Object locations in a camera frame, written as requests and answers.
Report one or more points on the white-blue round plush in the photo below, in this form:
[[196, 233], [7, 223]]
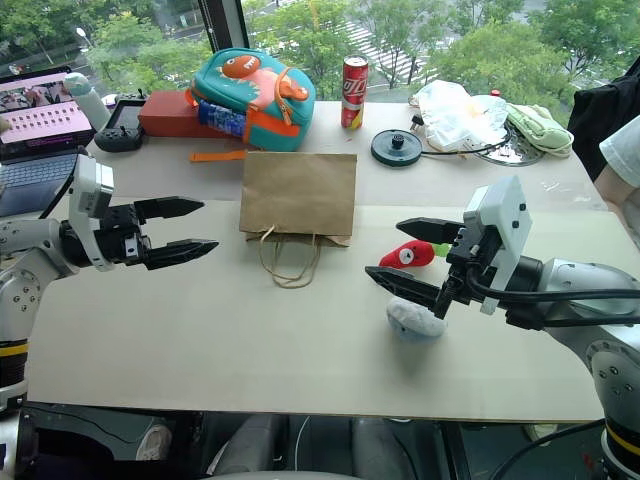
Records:
[[412, 322]]

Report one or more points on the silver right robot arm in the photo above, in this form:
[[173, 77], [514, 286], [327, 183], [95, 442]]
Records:
[[575, 275]]

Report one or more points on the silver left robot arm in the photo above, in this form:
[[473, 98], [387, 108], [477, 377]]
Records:
[[30, 240]]

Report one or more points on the white bottle with teal cap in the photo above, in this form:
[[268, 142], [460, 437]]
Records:
[[92, 107]]

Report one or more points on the round silver metal tray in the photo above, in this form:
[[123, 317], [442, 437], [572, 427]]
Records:
[[510, 150]]

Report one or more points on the pale green cloth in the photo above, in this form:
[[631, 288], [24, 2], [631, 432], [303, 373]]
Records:
[[537, 127]]

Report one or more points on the person in white shirt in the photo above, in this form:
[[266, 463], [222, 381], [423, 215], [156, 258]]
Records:
[[622, 155]]

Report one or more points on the white plastic bag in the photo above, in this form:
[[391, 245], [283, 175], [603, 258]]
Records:
[[450, 112]]

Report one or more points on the open laptop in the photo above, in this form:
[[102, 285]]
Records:
[[40, 120]]

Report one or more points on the teal dinosaur backpack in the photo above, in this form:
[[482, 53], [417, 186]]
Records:
[[260, 95]]

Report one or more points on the black remote controller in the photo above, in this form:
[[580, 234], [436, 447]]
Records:
[[122, 122]]

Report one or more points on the red soda can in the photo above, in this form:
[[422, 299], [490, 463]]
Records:
[[354, 95]]

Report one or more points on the black window frame post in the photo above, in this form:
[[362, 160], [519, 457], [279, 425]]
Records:
[[225, 25]]

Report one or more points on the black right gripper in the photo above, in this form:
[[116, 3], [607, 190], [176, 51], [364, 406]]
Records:
[[475, 247]]

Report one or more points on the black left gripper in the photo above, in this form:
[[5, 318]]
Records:
[[122, 235]]

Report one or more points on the black round kettle base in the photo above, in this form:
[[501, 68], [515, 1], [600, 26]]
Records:
[[395, 150]]

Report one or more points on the red cardboard box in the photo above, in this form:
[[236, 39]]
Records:
[[165, 112]]

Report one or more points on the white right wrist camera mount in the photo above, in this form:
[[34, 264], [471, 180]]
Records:
[[510, 215]]

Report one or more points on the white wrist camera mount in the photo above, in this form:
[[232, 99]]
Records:
[[510, 215], [85, 200]]

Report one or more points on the white shoe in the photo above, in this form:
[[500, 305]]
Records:
[[155, 442]]

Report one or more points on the brown paper bag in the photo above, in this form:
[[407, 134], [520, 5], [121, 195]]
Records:
[[299, 192]]

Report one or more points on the red chili plush toy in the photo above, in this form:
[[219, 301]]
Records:
[[407, 254]]

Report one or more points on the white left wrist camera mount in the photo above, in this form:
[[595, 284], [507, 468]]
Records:
[[85, 200]]

